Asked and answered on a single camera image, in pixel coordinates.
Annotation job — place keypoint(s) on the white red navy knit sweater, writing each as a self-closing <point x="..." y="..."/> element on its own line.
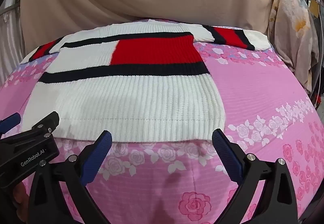
<point x="126" y="102"/>

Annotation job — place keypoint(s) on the yellow tag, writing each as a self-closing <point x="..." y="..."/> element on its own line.
<point x="313" y="8"/>

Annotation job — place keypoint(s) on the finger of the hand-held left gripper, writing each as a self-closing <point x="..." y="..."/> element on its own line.
<point x="48" y="120"/>
<point x="10" y="120"/>

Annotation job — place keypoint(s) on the white sheer curtain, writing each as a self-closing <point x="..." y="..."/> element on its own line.
<point x="10" y="36"/>

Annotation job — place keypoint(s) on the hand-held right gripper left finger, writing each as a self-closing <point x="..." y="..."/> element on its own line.
<point x="97" y="158"/>

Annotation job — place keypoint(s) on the cream floral cloth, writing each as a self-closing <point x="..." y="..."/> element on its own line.
<point x="291" y="23"/>

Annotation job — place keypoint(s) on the pink floral bedsheet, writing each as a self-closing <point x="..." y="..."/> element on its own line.
<point x="253" y="87"/>

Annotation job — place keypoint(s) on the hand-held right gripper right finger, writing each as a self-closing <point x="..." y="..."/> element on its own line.
<point x="227" y="155"/>

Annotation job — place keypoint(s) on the person's left hand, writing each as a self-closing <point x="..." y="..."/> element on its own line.
<point x="19" y="194"/>

